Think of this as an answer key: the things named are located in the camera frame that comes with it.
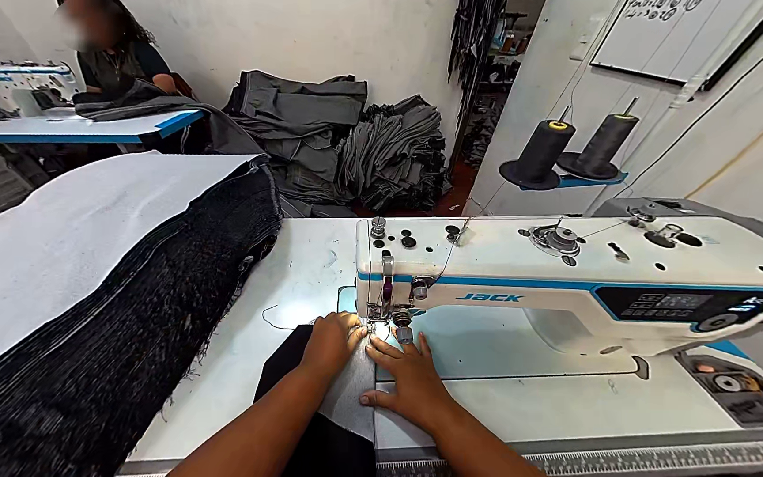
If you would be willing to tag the dark grey parts tray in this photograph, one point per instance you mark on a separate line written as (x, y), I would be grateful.
(752, 405)

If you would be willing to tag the person's right little finger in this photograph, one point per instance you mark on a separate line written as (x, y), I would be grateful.
(424, 344)

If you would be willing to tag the round metal bobbin winder part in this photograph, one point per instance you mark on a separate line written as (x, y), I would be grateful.
(728, 382)

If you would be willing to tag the long dark grey cloth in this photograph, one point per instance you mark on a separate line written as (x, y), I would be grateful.
(156, 106)

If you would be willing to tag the bundled heap of grey cloth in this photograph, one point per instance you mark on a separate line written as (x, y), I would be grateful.
(395, 156)

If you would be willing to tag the white blue-striped sewing machine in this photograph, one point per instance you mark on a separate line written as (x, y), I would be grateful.
(501, 265)

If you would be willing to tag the pile of grey garments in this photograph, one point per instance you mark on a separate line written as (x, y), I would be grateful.
(289, 126)

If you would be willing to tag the white table with blue edge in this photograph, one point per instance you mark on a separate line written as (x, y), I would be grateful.
(113, 131)

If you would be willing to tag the loose dark thread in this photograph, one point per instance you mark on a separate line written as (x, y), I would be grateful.
(265, 318)

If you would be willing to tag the person's right thumb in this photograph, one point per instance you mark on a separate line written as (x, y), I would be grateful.
(377, 398)

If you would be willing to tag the black thread cone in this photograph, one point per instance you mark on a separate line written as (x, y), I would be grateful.
(544, 152)
(607, 142)

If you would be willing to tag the hanging bunch of dark strips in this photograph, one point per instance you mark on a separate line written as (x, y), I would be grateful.
(466, 59)

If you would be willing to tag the white sewing machine, smaller looking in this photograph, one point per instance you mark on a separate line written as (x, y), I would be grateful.
(20, 83)

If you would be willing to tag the white wall switch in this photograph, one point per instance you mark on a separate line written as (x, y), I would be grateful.
(580, 48)

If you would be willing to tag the person's right forearm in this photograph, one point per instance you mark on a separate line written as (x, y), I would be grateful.
(481, 447)

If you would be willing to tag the black and grey fabric piece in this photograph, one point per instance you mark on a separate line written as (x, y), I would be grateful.
(348, 401)

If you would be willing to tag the person's right ring finger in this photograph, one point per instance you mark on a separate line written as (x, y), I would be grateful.
(409, 347)

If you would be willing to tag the person's right middle finger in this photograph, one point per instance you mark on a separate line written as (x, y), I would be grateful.
(387, 346)

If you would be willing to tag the person's left fingers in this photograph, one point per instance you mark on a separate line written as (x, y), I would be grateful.
(336, 318)

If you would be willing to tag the shelf with assorted supplies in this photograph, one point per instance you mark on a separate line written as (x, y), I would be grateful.
(501, 76)

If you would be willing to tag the framed whiteboard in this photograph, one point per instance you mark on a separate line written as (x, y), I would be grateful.
(679, 36)

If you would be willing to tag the person's left hand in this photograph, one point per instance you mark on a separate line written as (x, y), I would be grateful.
(327, 343)

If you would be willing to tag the person's right index finger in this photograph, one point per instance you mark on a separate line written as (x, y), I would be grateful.
(381, 358)

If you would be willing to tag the person's right hand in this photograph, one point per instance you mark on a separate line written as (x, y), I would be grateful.
(414, 384)

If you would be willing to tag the transparent ruler tape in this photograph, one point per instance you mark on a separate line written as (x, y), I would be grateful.
(666, 458)

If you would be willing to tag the blue thread stand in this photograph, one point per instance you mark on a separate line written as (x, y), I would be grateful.
(575, 181)

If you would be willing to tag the person's left thumb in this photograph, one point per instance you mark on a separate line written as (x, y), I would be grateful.
(356, 337)

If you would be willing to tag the stack of dark denim panels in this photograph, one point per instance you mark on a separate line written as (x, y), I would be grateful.
(189, 278)

